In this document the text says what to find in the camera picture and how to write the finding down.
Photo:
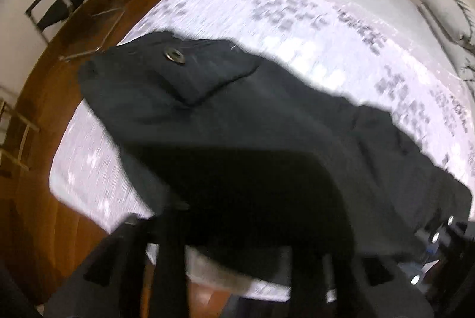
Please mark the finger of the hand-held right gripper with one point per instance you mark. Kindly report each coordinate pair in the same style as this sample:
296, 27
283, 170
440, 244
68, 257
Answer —
445, 279
454, 229

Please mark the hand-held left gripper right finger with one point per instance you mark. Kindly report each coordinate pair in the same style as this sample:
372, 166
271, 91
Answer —
308, 288

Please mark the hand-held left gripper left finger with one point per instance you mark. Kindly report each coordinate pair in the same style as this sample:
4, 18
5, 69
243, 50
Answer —
169, 266

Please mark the black pants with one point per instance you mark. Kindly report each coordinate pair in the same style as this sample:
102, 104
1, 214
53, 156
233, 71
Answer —
241, 155

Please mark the light wooden rack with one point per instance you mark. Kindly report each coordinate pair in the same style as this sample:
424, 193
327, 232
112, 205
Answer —
23, 142

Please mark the folded grey duvet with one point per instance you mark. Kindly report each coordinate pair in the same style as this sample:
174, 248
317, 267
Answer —
438, 6

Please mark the grey floral quilted blanket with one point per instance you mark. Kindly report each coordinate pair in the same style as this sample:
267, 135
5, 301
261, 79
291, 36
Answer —
297, 25

